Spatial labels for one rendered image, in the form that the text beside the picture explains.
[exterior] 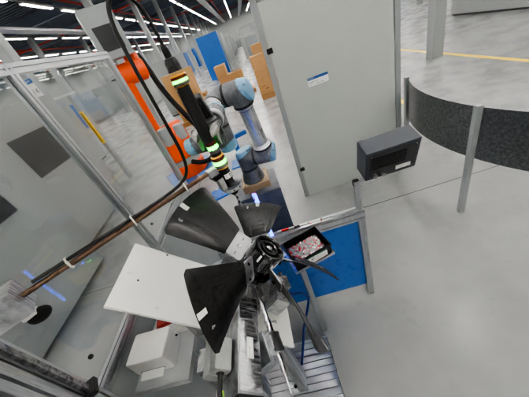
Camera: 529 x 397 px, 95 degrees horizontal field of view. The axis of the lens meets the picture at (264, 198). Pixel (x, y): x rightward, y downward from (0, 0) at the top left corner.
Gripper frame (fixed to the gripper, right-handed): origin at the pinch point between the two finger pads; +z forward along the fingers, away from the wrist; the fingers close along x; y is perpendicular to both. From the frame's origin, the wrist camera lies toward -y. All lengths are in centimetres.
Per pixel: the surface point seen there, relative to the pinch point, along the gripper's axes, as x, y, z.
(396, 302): -65, 166, -25
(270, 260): -4.6, 43.5, 12.6
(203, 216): 14.1, 27.6, -2.2
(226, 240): 9.1, 37.1, 3.4
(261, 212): -3, 47, -20
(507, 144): -165, 95, -70
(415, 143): -80, 46, -32
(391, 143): -70, 43, -33
